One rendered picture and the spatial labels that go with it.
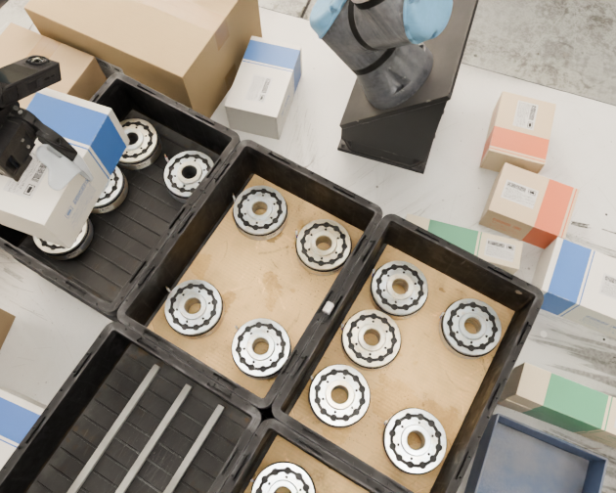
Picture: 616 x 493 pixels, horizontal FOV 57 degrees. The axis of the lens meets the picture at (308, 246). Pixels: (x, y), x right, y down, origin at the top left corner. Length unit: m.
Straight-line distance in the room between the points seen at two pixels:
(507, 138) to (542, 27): 1.37
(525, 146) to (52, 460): 1.09
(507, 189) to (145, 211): 0.74
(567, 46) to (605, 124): 1.13
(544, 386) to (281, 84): 0.82
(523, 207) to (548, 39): 1.45
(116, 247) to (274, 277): 0.31
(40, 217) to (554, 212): 0.95
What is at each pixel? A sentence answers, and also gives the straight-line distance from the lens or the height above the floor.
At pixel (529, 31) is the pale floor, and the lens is 2.62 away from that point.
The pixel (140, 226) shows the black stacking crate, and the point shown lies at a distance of 1.15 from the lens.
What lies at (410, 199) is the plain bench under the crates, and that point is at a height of 0.70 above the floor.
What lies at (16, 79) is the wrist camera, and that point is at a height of 1.27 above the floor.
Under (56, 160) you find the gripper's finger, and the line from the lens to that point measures 0.85.
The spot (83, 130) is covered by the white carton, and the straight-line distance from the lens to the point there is 0.91.
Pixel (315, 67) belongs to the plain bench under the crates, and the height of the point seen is 0.70.
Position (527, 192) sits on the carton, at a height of 0.77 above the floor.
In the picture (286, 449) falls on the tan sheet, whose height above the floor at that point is 0.83.
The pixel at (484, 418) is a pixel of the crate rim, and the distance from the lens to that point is 0.95.
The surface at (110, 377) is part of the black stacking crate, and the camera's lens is 1.09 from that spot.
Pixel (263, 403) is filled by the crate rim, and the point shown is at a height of 0.93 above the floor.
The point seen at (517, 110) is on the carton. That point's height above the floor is 0.78.
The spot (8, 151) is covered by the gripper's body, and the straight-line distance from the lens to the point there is 0.80.
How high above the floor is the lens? 1.84
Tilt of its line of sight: 69 degrees down
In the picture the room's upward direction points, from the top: 2 degrees counter-clockwise
